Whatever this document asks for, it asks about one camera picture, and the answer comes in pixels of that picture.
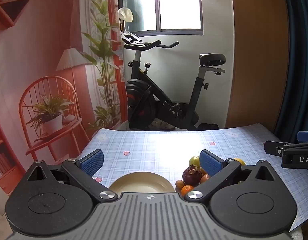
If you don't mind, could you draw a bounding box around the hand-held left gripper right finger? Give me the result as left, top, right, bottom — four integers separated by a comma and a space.
184, 149, 285, 202

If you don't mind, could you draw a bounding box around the black exercise bike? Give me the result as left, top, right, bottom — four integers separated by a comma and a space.
120, 30, 227, 132

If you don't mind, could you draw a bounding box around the wooden wardrobe panel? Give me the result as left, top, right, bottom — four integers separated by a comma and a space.
225, 0, 290, 130

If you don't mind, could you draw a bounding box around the blue checkered tablecloth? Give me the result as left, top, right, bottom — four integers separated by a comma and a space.
77, 123, 308, 230

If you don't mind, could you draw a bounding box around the dark blue curtain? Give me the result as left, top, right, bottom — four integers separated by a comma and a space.
272, 0, 308, 143

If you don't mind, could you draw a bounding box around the dark purple mangosteen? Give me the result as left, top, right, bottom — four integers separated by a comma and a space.
182, 164, 203, 186

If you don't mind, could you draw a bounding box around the window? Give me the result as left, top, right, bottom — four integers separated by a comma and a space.
119, 0, 203, 36

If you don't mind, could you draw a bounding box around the printed room wall backdrop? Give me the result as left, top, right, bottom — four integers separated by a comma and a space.
0, 0, 128, 198

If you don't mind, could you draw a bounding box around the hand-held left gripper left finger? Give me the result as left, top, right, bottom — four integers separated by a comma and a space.
20, 149, 119, 202

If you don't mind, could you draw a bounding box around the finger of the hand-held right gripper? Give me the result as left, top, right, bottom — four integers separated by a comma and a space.
285, 131, 308, 149
263, 140, 293, 157

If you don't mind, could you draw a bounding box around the cream round plate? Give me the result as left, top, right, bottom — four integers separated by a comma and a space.
109, 172, 175, 195

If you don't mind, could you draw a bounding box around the white crumpled cloth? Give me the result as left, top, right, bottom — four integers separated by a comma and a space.
118, 7, 134, 22

